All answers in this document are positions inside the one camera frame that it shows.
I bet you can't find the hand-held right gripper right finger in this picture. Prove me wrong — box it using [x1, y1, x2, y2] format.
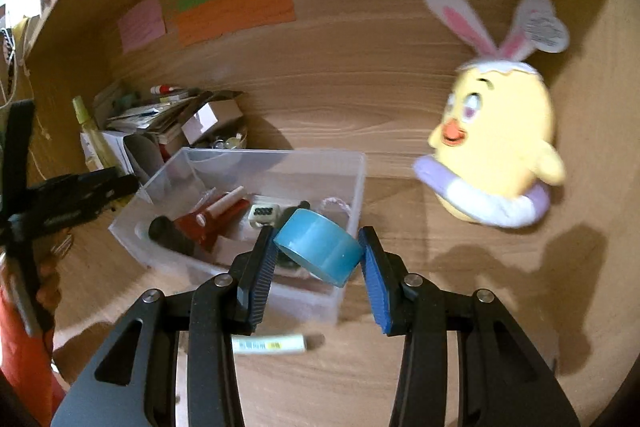
[358, 226, 582, 427]

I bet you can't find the orange paper note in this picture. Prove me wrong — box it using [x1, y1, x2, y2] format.
[176, 0, 297, 48]

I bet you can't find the dark bottle with black cap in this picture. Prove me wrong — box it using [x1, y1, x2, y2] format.
[147, 215, 196, 258]

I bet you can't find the clear plastic storage box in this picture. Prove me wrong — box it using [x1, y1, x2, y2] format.
[109, 147, 368, 325]

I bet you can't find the white rope bracelet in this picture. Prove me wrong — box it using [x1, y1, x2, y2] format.
[320, 196, 351, 214]

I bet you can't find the red tea packet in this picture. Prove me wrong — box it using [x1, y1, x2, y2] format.
[175, 197, 251, 253]

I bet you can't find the white patterned cube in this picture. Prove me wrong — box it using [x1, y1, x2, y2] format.
[248, 203, 278, 228]

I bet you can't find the stack of papers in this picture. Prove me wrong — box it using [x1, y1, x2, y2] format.
[102, 90, 211, 134]

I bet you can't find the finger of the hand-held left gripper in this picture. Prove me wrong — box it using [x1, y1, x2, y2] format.
[42, 202, 118, 234]
[45, 167, 139, 210]

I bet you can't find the yellow spray bottle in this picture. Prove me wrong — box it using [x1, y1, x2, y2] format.
[71, 96, 118, 173]

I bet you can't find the pink paper note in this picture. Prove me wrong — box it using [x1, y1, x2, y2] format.
[117, 0, 167, 54]

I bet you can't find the red box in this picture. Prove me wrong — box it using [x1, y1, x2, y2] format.
[157, 127, 189, 163]

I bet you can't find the yellow chick plush toy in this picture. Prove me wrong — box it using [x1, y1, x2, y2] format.
[412, 0, 571, 228]

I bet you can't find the blue tape roll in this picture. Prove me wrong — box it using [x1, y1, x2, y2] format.
[273, 208, 363, 288]

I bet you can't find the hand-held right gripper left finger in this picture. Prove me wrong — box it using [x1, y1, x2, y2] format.
[50, 225, 277, 427]

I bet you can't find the small white cardboard box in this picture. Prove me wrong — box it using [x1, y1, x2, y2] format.
[181, 100, 245, 145]

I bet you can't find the white tube with yellow label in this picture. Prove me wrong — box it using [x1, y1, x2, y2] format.
[231, 333, 311, 356]

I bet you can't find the clear plastic bowl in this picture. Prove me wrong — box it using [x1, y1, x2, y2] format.
[200, 134, 249, 153]

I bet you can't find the person's left hand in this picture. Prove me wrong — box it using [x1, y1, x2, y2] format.
[35, 252, 63, 309]

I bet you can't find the white cosmetic tube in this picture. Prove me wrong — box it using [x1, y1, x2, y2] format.
[202, 186, 248, 218]

